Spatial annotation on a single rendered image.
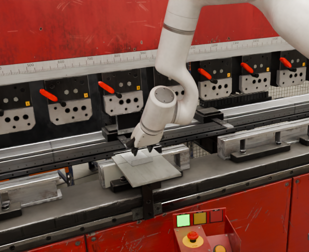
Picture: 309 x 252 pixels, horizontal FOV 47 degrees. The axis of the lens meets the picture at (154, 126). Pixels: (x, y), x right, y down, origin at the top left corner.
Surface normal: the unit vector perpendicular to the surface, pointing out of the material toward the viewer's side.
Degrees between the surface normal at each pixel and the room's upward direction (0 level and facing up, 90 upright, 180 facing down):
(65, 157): 90
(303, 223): 90
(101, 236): 91
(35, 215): 0
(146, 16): 90
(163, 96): 40
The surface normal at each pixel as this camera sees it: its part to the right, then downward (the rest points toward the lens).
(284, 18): -0.81, 0.10
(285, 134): 0.37, 0.28
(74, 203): -0.06, -0.94
